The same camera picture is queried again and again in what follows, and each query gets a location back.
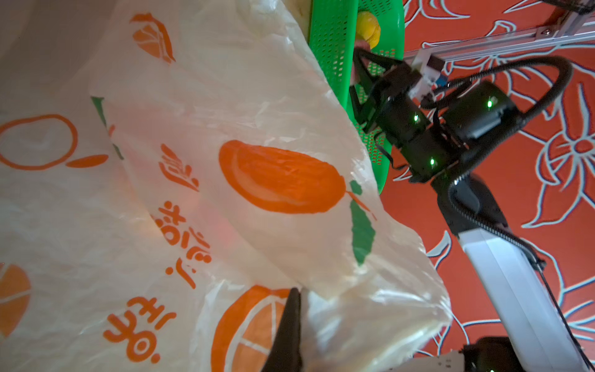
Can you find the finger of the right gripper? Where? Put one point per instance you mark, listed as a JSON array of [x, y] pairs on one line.
[[363, 59], [364, 112]]

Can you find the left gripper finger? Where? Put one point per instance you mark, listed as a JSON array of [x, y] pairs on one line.
[[285, 353]]

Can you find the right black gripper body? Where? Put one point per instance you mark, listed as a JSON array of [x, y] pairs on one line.
[[395, 83]]

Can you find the yellow peach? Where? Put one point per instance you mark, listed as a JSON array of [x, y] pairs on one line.
[[368, 28]]

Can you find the orange-print plastic bag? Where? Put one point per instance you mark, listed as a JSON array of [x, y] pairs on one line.
[[170, 170]]

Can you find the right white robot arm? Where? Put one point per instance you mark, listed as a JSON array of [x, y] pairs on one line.
[[444, 136]]

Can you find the green plastic basket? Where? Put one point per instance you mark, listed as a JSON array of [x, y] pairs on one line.
[[332, 39]]

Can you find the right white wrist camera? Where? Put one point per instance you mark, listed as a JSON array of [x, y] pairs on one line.
[[430, 67]]

